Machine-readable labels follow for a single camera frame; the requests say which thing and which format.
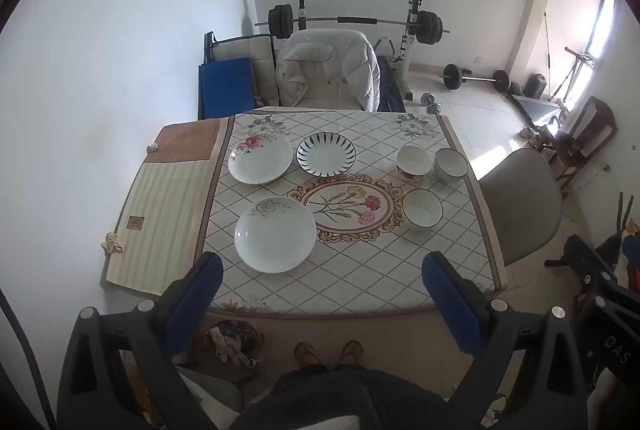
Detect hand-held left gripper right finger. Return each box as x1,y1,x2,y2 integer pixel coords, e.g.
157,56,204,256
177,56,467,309
421,251,588,430

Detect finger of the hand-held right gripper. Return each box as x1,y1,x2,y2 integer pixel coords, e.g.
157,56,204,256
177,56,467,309
562,234,626,293

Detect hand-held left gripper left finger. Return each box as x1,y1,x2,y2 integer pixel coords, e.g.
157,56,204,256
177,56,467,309
56,252,224,430

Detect white bowl dark rim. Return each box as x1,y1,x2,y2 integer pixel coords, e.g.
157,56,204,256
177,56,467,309
402,188,444,231

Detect grey flower white plate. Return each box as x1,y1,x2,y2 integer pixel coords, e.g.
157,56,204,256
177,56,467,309
234,196,317,274

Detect red pattern white bowl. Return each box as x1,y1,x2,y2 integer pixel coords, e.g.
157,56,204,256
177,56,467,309
395,144,433,179

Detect pink flower white plate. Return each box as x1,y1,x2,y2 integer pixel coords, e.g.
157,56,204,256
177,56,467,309
228,133,293,185

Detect blue leaf pattern plate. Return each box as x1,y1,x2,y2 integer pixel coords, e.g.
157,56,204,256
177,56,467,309
296,132,357,176

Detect barbell with black plates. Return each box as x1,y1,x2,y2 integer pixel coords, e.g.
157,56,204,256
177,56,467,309
255,4,451,46

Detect floral bag with gloves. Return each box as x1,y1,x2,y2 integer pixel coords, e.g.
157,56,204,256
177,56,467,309
202,319,266,368

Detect printed diamond pattern tablecloth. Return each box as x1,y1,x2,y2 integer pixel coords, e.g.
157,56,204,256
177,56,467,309
205,109,507,317

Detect grey chair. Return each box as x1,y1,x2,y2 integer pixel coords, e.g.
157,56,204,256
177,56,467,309
477,147,565,267

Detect beige brown striped cloth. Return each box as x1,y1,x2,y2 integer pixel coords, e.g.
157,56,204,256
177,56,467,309
101,117,236,297

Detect dark wooden chair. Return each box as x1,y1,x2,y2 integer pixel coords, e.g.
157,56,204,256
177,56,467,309
547,96,617,201

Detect person's legs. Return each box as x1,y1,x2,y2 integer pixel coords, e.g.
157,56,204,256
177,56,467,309
232,364,453,430

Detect black bag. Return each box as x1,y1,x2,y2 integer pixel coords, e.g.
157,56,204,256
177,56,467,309
525,74,549,99

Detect metal dumbbell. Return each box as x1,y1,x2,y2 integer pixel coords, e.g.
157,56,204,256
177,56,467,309
420,93,444,116

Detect folding metal stand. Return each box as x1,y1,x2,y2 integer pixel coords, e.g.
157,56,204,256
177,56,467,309
552,46,599,103

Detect blue mat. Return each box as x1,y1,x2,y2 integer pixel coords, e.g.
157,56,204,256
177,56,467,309
197,57,257,121

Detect small barbell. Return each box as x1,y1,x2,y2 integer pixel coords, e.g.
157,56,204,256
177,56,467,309
440,63,512,94

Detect blue weight bench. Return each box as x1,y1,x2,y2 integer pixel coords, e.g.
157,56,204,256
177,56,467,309
376,55,407,113

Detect window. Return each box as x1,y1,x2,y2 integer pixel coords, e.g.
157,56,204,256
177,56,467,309
585,0,617,61

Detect white weight rack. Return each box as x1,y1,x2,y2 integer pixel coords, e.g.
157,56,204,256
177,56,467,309
294,0,426,103

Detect cream cushioned black frame chair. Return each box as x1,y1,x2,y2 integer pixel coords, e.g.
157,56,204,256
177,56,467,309
202,31,278,108

